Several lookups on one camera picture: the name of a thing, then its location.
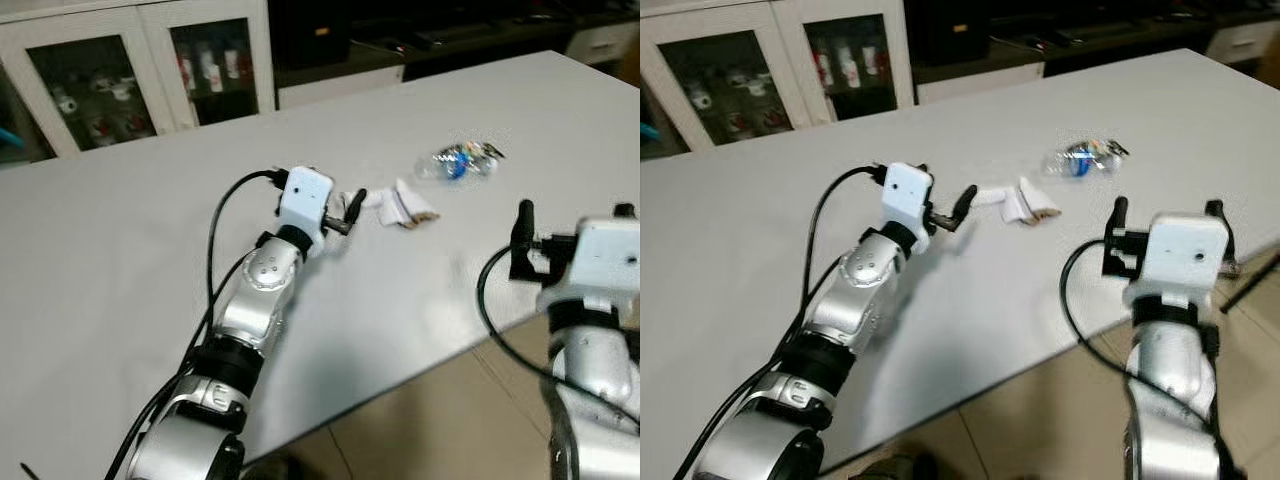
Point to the grey left robot leg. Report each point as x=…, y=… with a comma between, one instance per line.
x=895, y=468
x=270, y=468

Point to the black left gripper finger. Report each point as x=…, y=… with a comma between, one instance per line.
x=356, y=206
x=966, y=204

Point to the white drawer unit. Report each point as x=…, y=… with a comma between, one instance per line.
x=600, y=45
x=1240, y=40

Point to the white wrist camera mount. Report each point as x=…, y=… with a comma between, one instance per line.
x=1180, y=255
x=605, y=260
x=305, y=200
x=908, y=195

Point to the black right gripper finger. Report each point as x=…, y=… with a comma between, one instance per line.
x=523, y=220
x=1216, y=207
x=626, y=211
x=1119, y=215

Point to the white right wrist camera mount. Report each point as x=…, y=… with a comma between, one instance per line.
x=1180, y=255
x=605, y=260

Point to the white paper sheet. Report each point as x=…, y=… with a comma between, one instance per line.
x=995, y=195
x=378, y=198

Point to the clear plastic bottle blue label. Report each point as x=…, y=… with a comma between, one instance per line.
x=1075, y=162
x=455, y=165

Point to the dark colourful snack wrapper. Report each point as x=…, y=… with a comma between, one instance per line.
x=490, y=152
x=1112, y=148

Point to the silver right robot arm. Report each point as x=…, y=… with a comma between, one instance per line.
x=590, y=370
x=1170, y=370

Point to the black box orange label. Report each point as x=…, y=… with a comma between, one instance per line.
x=945, y=35
x=300, y=40

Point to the black workbench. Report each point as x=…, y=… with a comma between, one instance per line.
x=480, y=45
x=1100, y=40

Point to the white low cabinet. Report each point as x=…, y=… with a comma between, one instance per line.
x=340, y=92
x=980, y=85

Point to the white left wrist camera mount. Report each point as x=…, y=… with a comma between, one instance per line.
x=305, y=200
x=908, y=195

